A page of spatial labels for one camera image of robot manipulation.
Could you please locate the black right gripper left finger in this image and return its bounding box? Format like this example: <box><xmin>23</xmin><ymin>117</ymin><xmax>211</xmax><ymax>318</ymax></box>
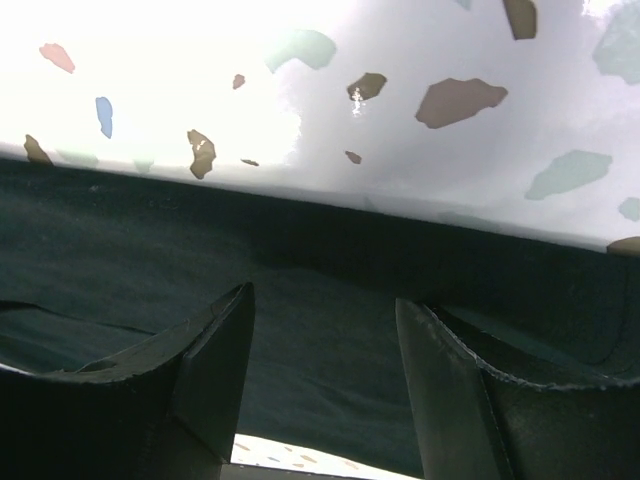
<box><xmin>1</xmin><ymin>283</ymin><xmax>255</xmax><ymax>479</ymax></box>

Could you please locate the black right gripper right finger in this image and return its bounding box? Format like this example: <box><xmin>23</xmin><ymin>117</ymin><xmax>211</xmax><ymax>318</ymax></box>
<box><xmin>395</xmin><ymin>299</ymin><xmax>639</xmax><ymax>479</ymax></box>

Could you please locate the black t-shirt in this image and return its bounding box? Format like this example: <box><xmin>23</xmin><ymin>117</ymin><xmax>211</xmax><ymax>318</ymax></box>
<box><xmin>1</xmin><ymin>160</ymin><xmax>639</xmax><ymax>477</ymax></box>

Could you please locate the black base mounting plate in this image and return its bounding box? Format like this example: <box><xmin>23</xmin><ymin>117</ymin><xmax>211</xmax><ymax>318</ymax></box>
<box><xmin>220</xmin><ymin>464</ymin><xmax>407</xmax><ymax>480</ymax></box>

